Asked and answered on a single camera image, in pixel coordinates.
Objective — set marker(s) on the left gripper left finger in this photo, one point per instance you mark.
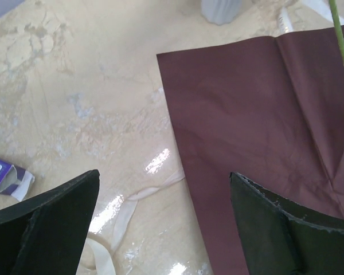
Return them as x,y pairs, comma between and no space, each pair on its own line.
46,234

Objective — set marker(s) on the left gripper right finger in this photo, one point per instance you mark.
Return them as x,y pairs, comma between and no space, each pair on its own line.
279,236

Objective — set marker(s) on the cream ribbon gold lettering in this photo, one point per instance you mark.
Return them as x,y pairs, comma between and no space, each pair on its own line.
145,220

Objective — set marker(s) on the red wrapping paper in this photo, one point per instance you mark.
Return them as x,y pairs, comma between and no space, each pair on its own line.
270,108

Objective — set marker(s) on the white rose stem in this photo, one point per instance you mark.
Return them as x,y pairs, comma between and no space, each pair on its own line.
337,27

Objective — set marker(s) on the white ribbed vase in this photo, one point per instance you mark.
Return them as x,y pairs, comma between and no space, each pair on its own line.
220,12

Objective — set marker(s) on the purple white toothpaste box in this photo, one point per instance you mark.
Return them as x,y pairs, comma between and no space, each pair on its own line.
15,181

